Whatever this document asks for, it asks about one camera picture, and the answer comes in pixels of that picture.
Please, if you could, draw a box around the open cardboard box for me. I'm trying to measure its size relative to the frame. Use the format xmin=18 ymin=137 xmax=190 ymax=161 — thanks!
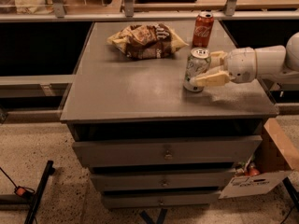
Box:
xmin=221 ymin=119 xmax=299 ymax=199

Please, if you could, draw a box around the metal railing frame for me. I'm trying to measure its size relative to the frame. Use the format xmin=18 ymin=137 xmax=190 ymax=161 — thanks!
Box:
xmin=0 ymin=0 xmax=299 ymax=22

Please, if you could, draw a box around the small orange clip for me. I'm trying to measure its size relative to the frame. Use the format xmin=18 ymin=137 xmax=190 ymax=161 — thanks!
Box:
xmin=14 ymin=186 xmax=34 ymax=199

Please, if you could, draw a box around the top grey drawer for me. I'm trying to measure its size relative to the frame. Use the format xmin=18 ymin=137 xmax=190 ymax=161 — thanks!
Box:
xmin=72 ymin=135 xmax=262 ymax=167

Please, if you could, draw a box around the green white 7up can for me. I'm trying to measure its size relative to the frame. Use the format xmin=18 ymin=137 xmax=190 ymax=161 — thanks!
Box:
xmin=183 ymin=48 xmax=211 ymax=92

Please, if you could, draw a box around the bottom grey drawer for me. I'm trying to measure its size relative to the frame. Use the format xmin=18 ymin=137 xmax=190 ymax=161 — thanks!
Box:
xmin=102 ymin=190 xmax=221 ymax=209

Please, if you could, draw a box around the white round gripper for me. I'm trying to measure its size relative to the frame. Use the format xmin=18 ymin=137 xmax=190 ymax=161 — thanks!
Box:
xmin=190 ymin=48 xmax=256 ymax=87

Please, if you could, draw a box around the grey drawer cabinet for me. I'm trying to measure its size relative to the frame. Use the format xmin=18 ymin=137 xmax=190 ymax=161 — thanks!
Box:
xmin=61 ymin=22 xmax=278 ymax=199

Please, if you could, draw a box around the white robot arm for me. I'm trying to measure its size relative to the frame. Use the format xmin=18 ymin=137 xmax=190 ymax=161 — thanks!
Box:
xmin=190 ymin=33 xmax=299 ymax=87

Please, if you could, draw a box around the grey drawer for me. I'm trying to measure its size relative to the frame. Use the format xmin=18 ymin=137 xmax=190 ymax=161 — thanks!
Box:
xmin=72 ymin=135 xmax=262 ymax=167
xmin=102 ymin=190 xmax=221 ymax=209
xmin=91 ymin=169 xmax=235 ymax=191

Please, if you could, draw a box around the black metal stand leg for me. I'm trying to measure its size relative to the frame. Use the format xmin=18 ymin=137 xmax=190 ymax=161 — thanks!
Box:
xmin=24 ymin=161 xmax=55 ymax=224

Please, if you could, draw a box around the brown yellow chip bag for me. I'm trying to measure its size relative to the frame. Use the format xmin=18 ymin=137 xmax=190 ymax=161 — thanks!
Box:
xmin=107 ymin=23 xmax=187 ymax=60

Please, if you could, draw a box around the red coca cola can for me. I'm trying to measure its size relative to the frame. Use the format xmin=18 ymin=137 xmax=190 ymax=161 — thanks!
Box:
xmin=192 ymin=11 xmax=214 ymax=48

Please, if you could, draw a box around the middle grey drawer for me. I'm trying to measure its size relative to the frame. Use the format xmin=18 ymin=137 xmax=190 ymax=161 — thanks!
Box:
xmin=91 ymin=169 xmax=235 ymax=191

